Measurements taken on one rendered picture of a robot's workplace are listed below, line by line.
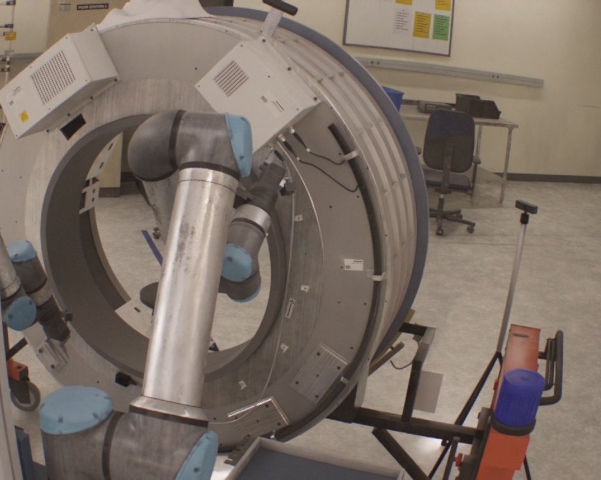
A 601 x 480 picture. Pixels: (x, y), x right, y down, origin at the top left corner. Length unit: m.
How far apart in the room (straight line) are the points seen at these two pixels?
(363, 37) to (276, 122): 6.21
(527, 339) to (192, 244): 1.38
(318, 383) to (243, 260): 0.56
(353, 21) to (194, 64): 5.97
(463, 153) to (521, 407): 4.93
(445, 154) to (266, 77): 4.79
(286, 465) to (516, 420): 0.71
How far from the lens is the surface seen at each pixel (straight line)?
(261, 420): 2.39
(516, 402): 1.90
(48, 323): 2.06
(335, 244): 2.11
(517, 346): 2.44
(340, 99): 2.15
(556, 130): 9.86
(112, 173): 7.02
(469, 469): 2.16
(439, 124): 6.61
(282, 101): 1.94
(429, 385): 2.61
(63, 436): 1.40
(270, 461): 2.25
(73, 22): 6.76
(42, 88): 2.25
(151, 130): 1.50
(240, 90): 1.98
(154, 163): 1.51
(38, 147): 2.49
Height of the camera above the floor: 1.94
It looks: 18 degrees down
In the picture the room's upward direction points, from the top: 6 degrees clockwise
